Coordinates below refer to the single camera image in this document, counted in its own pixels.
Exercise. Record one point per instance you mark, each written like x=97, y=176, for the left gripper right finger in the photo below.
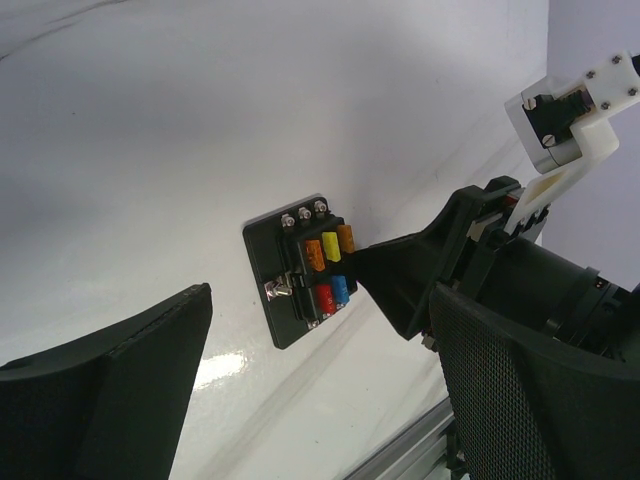
x=531, y=407

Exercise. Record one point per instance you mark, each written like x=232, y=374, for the aluminium mounting rail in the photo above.
x=417, y=452

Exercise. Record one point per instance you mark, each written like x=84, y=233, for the red blade fuse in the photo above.
x=325, y=299

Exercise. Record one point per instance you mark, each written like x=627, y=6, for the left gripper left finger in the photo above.
x=108, y=405

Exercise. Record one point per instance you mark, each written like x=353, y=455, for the blue blade fuse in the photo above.
x=340, y=290

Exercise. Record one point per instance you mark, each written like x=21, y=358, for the black fuse box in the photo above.
x=284, y=278

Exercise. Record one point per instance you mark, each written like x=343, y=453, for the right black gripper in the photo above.
x=467, y=248

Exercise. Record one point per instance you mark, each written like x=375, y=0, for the yellow blade fuse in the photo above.
x=331, y=246

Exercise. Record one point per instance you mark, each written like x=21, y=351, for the orange blade fuse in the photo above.
x=315, y=255

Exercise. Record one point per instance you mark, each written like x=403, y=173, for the brown blade fuse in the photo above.
x=346, y=238

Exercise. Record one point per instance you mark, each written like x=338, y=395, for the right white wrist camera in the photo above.
x=566, y=131

